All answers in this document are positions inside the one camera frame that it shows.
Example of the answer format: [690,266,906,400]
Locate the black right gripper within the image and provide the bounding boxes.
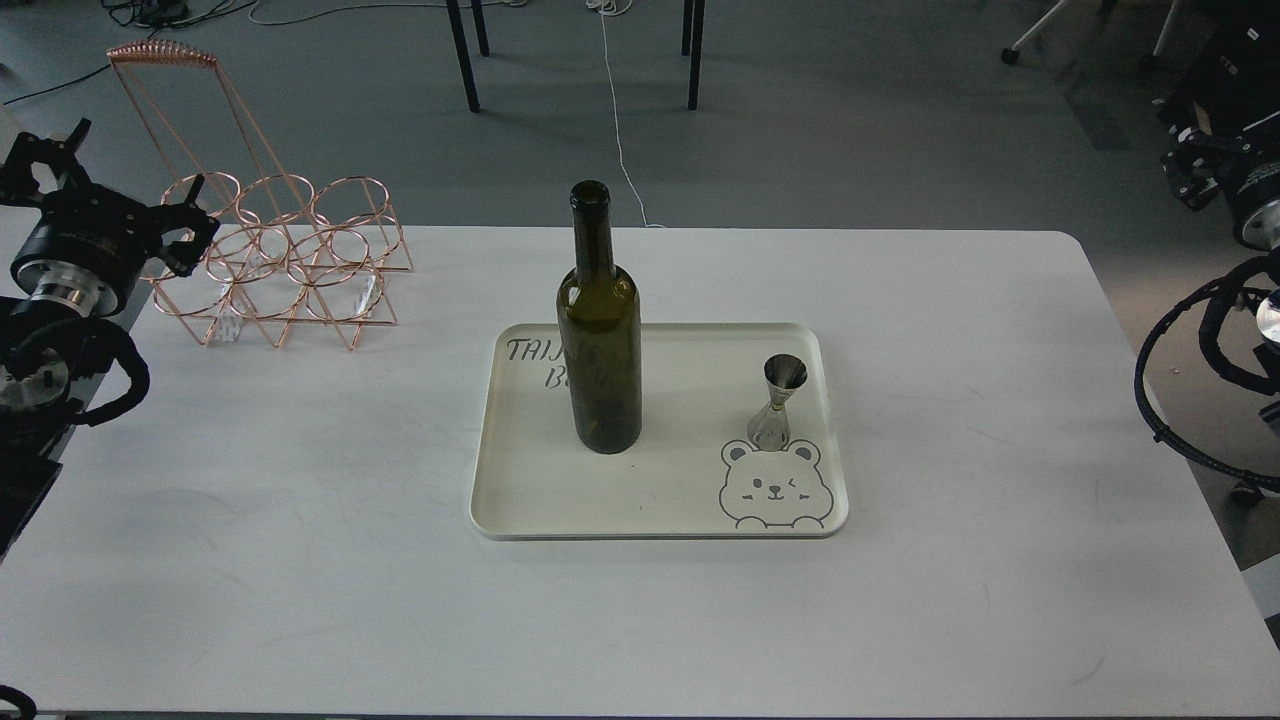
[1160,100,1279,213]

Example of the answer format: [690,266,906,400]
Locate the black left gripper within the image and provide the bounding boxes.
[3,119,220,291]

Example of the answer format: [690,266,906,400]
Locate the dark green wine bottle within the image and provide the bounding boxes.
[556,179,643,454]

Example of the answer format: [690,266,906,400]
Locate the steel double jigger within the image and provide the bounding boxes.
[748,354,808,452]

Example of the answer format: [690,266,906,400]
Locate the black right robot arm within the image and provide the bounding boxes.
[1133,97,1279,509]

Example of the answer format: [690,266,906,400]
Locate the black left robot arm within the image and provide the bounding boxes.
[1,120,220,550]

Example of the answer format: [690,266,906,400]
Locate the white office chair base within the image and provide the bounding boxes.
[1000,0,1181,69]

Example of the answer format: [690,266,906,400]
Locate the black table legs left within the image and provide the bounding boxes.
[445,0,490,114]

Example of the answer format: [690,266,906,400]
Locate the black table legs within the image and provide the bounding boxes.
[445,0,490,114]
[680,0,707,111]

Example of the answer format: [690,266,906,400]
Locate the black table legs right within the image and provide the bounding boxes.
[680,0,707,111]

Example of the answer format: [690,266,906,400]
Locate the cream bear serving tray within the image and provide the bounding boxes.
[470,323,849,541]

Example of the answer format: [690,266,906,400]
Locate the rose gold wire bottle rack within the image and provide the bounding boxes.
[108,38,415,350]

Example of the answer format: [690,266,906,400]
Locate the black cables on floor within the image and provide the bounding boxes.
[0,0,261,108]

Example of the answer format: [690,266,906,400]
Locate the white cable on floor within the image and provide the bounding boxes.
[585,0,666,229]

